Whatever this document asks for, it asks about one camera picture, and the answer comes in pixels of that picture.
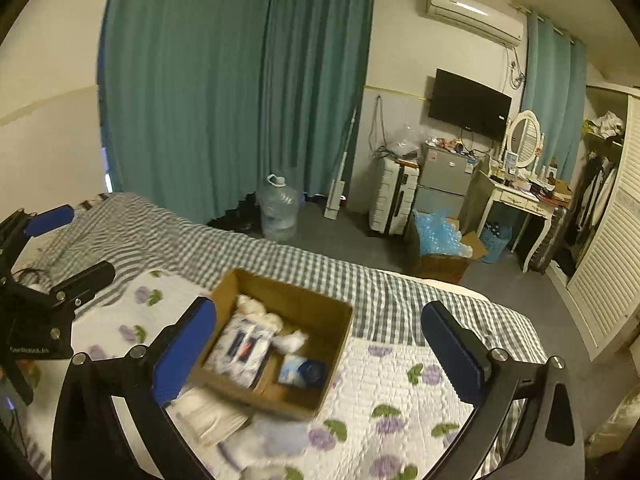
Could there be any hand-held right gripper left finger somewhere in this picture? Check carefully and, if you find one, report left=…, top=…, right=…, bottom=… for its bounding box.
left=51, top=296, right=218, bottom=480

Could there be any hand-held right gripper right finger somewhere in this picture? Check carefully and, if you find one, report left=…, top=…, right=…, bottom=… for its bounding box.
left=421, top=301, right=586, bottom=480

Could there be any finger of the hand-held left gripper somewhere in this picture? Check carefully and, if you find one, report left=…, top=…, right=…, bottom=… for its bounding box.
left=0, top=204, right=76, bottom=281
left=30, top=261, right=117, bottom=321

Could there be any large blue tissue packet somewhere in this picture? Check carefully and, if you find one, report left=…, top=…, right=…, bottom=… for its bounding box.
left=205, top=312, right=281, bottom=388

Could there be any white tissue packet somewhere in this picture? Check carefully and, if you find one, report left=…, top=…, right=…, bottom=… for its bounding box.
left=167, top=387, right=251, bottom=447

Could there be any brown cardboard box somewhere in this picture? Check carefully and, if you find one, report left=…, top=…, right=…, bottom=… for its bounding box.
left=187, top=268, right=355, bottom=421

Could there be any white cloth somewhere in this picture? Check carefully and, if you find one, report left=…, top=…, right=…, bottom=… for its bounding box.
left=236, top=294, right=308, bottom=353
left=220, top=412, right=313, bottom=476

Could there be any small blue tissue packet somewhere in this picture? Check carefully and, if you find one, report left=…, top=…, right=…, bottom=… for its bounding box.
left=276, top=355, right=328, bottom=390

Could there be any floral quilted blanket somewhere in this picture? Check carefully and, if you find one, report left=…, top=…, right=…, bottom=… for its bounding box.
left=25, top=270, right=531, bottom=480

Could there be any cardboard box of bottles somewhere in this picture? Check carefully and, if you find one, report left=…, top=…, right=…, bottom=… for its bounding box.
left=404, top=209, right=490, bottom=285

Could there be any grey checked bed sheet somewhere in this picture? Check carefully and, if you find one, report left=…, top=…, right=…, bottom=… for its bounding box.
left=20, top=192, right=548, bottom=366

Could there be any blue laundry basket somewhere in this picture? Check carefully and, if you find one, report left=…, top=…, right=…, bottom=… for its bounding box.
left=479, top=221, right=513, bottom=265

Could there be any pile of black shoes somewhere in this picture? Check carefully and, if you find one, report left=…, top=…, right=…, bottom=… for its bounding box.
left=206, top=192, right=263, bottom=233

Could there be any white dressing table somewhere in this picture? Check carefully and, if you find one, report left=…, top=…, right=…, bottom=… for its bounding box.
left=462, top=167, right=571, bottom=273

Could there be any white suitcase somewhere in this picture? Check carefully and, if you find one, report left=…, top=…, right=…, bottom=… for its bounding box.
left=369, top=156, right=421, bottom=235

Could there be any clear water jug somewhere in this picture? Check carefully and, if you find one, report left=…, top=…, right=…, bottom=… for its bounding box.
left=256, top=174, right=306, bottom=242

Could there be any grey mini fridge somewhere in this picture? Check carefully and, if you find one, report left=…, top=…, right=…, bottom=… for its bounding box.
left=413, top=143, right=480, bottom=226

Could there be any white louvred wardrobe door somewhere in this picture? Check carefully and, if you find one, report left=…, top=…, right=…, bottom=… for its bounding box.
left=565, top=95, right=640, bottom=361

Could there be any white floor mop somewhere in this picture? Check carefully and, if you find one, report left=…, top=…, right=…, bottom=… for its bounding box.
left=323, top=105, right=358, bottom=220

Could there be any teal curtain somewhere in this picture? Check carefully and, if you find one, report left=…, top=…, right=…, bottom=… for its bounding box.
left=97, top=0, right=377, bottom=226
left=520, top=9, right=588, bottom=181

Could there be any clear plastic bag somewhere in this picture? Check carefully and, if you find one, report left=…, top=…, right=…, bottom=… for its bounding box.
left=387, top=122, right=430, bottom=158

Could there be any oval vanity mirror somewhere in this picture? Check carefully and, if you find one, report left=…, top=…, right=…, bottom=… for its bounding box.
left=502, top=111, right=543, bottom=170

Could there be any white air conditioner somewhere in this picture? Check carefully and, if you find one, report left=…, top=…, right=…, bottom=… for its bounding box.
left=425, top=0, right=527, bottom=49

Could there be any black wall television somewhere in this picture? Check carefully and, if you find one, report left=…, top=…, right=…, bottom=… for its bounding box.
left=428, top=68, right=513, bottom=142

